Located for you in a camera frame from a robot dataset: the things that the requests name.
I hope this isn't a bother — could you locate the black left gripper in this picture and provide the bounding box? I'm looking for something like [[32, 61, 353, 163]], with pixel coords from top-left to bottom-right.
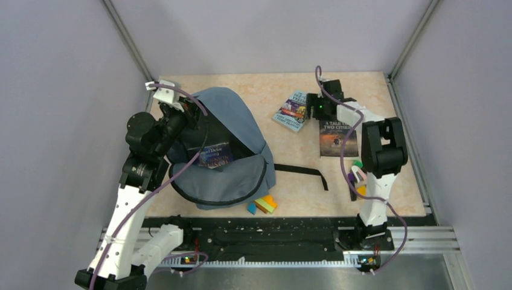
[[153, 94, 205, 156]]

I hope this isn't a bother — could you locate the colourful comic book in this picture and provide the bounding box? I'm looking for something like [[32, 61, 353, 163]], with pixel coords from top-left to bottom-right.
[[272, 91, 307, 133]]

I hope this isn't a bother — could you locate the dark brown bottom book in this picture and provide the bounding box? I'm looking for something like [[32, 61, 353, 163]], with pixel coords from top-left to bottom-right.
[[319, 120, 359, 159]]

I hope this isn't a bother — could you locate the Robinson Crusoe book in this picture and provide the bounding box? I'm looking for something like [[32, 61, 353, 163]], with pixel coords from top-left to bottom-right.
[[187, 143, 234, 169]]

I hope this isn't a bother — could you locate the blue student backpack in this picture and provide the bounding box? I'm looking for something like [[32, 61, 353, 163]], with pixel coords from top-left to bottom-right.
[[167, 87, 328, 210]]

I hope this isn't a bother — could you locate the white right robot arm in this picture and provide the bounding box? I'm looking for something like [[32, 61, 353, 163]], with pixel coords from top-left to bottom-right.
[[306, 77, 408, 250]]

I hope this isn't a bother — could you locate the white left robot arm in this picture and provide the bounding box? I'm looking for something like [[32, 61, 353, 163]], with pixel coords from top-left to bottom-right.
[[74, 101, 208, 289]]

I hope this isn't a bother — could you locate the green cap black marker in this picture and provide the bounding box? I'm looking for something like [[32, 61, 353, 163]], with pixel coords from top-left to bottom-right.
[[353, 160, 363, 169]]

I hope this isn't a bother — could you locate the yellow grey sharpener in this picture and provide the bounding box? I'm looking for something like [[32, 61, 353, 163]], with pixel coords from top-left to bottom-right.
[[356, 185, 366, 196]]

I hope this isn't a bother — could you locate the purple cap black marker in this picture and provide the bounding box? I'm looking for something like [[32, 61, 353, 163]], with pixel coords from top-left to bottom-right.
[[348, 173, 357, 202]]

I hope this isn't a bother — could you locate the blue eraser wedge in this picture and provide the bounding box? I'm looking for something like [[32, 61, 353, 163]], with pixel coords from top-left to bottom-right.
[[246, 202, 258, 215]]

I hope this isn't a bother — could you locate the orange eraser block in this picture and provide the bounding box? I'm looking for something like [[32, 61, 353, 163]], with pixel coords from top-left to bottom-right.
[[262, 195, 278, 208]]

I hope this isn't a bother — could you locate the green brown eraser block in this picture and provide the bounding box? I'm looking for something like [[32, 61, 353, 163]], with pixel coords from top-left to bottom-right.
[[254, 198, 275, 214]]

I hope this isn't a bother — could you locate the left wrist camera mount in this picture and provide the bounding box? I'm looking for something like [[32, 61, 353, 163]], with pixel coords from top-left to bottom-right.
[[145, 80, 184, 112]]

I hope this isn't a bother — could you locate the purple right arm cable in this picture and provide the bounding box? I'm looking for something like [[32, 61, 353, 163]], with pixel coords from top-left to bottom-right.
[[315, 65, 409, 275]]

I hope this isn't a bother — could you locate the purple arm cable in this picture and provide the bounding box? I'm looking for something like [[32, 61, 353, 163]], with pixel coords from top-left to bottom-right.
[[315, 65, 409, 275], [88, 83, 210, 290]]

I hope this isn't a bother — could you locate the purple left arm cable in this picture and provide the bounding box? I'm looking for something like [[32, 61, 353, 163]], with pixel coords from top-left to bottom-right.
[[88, 83, 210, 290]]

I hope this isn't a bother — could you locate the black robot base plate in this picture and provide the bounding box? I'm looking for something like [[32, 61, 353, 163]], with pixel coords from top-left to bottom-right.
[[136, 216, 437, 263]]

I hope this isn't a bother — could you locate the aluminium frame rail left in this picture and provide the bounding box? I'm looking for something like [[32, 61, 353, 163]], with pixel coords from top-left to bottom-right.
[[100, 0, 155, 82]]

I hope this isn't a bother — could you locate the aluminium frame rail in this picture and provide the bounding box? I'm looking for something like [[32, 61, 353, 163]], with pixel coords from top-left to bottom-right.
[[388, 0, 444, 82], [100, 0, 155, 82]]

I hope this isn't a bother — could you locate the aluminium frame rail right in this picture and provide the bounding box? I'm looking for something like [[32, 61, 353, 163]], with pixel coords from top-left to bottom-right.
[[388, 0, 444, 82]]

